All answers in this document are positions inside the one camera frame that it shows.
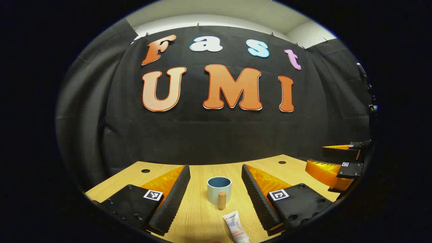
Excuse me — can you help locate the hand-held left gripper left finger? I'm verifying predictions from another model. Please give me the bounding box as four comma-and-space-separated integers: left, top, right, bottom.
92, 165, 191, 236

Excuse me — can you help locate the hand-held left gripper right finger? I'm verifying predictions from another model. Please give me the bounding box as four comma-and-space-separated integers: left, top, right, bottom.
241, 164, 340, 236

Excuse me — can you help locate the white toothpaste tube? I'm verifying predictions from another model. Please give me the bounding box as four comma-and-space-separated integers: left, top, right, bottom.
222, 211, 250, 243

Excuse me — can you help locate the light blue cup wooden handle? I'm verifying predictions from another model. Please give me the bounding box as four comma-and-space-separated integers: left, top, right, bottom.
207, 177, 232, 210

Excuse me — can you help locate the light wooden desktop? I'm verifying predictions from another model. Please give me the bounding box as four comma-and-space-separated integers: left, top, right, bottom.
84, 154, 341, 243

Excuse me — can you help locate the black backdrop cloth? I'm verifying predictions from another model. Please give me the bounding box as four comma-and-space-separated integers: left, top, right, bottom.
56, 19, 375, 189

